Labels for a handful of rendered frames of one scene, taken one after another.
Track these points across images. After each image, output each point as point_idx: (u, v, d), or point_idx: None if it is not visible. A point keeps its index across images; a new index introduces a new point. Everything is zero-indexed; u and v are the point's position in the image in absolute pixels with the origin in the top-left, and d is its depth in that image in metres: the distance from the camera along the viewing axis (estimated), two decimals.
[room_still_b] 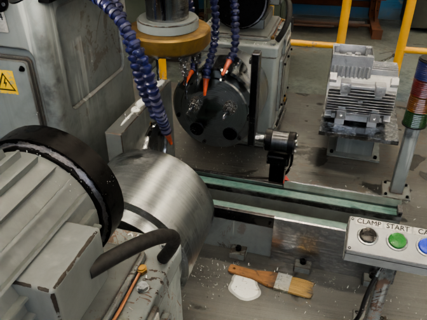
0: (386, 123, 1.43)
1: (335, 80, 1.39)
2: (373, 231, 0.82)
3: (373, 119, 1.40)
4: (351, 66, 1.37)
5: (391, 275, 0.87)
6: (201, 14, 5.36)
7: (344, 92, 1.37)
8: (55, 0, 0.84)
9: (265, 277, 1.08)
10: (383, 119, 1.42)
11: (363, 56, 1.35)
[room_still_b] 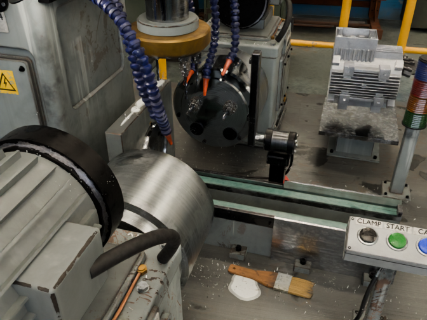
0: (390, 108, 1.40)
1: (338, 63, 1.36)
2: (373, 231, 0.82)
3: (377, 103, 1.37)
4: (354, 49, 1.34)
5: (391, 275, 0.87)
6: (201, 14, 5.36)
7: (347, 75, 1.34)
8: (55, 0, 0.84)
9: (265, 277, 1.08)
10: (387, 103, 1.39)
11: (366, 39, 1.32)
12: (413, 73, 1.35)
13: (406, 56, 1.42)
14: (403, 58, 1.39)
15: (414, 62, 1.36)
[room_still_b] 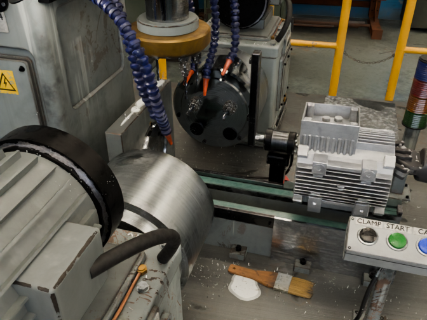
0: (379, 215, 1.02)
1: (305, 156, 0.98)
2: (373, 231, 0.82)
3: (359, 211, 0.99)
4: (328, 138, 0.97)
5: (391, 275, 0.87)
6: (201, 14, 5.36)
7: (318, 173, 0.97)
8: (55, 0, 0.84)
9: (265, 277, 1.08)
10: (374, 210, 1.01)
11: (343, 125, 0.95)
12: (410, 173, 0.97)
13: (401, 142, 1.04)
14: (396, 148, 1.01)
15: (412, 157, 0.98)
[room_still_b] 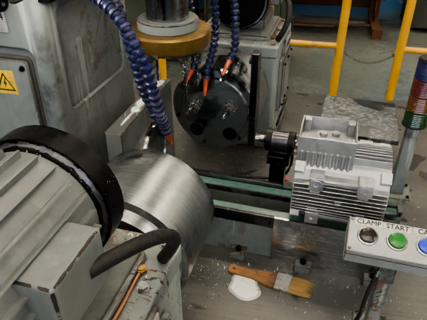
0: None
1: (303, 172, 0.98)
2: (373, 231, 0.82)
3: None
4: (325, 154, 0.97)
5: (391, 275, 0.87)
6: (201, 14, 5.36)
7: (314, 190, 0.97)
8: (55, 0, 0.84)
9: (265, 277, 1.08)
10: None
11: (340, 142, 0.95)
12: None
13: None
14: None
15: None
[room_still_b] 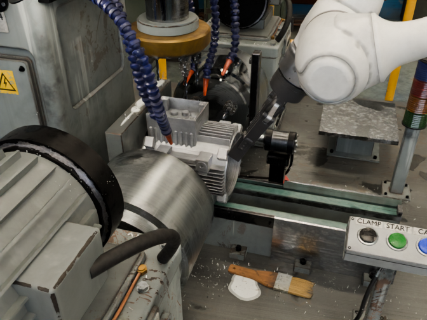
0: (222, 202, 1.10)
1: (151, 147, 1.07)
2: (373, 231, 0.82)
3: None
4: None
5: (391, 275, 0.87)
6: (201, 14, 5.36)
7: None
8: (55, 0, 0.84)
9: (265, 277, 1.08)
10: (216, 197, 1.09)
11: (180, 119, 1.03)
12: (277, 108, 0.89)
13: (272, 91, 0.97)
14: (264, 102, 0.95)
15: (268, 97, 0.91)
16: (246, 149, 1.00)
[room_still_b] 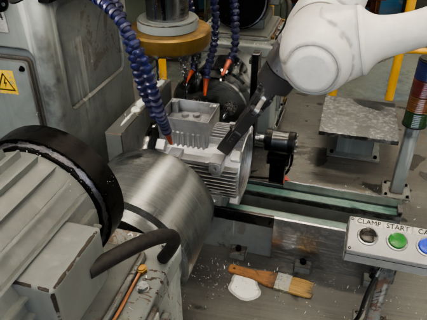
0: (234, 204, 1.09)
1: (162, 150, 1.06)
2: (373, 231, 0.82)
3: (213, 200, 1.06)
4: (182, 133, 1.04)
5: (391, 275, 0.87)
6: (201, 14, 5.36)
7: None
8: (55, 0, 0.84)
9: (265, 277, 1.08)
10: (229, 200, 1.08)
11: (193, 121, 1.02)
12: (265, 100, 0.89)
13: (262, 84, 0.97)
14: (252, 96, 0.95)
15: (256, 90, 0.91)
16: (234, 143, 1.00)
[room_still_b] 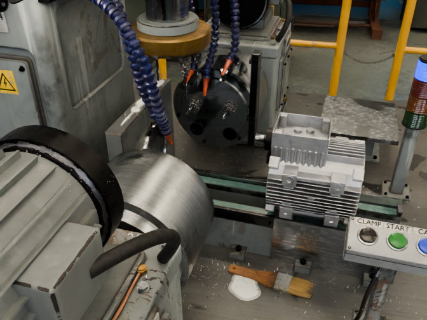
0: None
1: (276, 168, 0.99)
2: (373, 231, 0.82)
3: (328, 221, 1.00)
4: (298, 150, 0.98)
5: (391, 275, 0.87)
6: (201, 14, 5.36)
7: (288, 185, 0.98)
8: (55, 0, 0.84)
9: (265, 277, 1.08)
10: (344, 220, 1.02)
11: (313, 138, 0.96)
12: None
13: None
14: None
15: None
16: None
